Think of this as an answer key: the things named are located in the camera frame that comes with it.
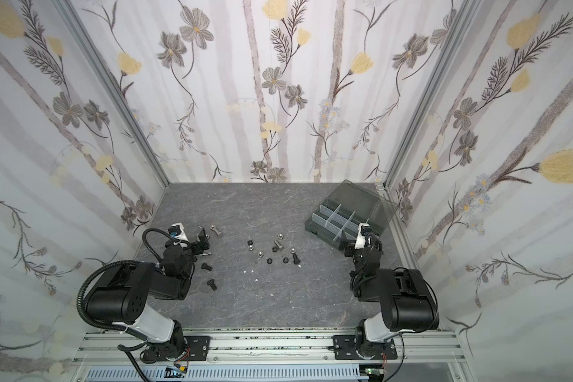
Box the silver hex bolt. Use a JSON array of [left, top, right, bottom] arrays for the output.
[[210, 224, 222, 237]]

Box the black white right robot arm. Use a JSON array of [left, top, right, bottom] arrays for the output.
[[339, 232, 439, 359]]

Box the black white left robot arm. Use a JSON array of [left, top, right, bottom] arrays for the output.
[[76, 224, 210, 366]]

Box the black screw lower left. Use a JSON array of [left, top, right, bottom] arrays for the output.
[[207, 279, 217, 291]]

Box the grey compartment organizer box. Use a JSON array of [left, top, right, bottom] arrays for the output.
[[305, 180, 397, 251]]

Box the black screw with silver head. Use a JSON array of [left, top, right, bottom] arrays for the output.
[[291, 248, 301, 265]]

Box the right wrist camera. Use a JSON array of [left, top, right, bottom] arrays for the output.
[[354, 223, 371, 250]]

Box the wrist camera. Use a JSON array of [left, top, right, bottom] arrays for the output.
[[354, 223, 371, 250], [168, 223, 188, 242]]

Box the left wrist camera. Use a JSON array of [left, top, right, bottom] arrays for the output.
[[168, 223, 188, 242]]

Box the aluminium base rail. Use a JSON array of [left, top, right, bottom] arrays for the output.
[[71, 327, 474, 382]]

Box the white slotted cable duct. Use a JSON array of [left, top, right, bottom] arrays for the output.
[[84, 364, 369, 382]]

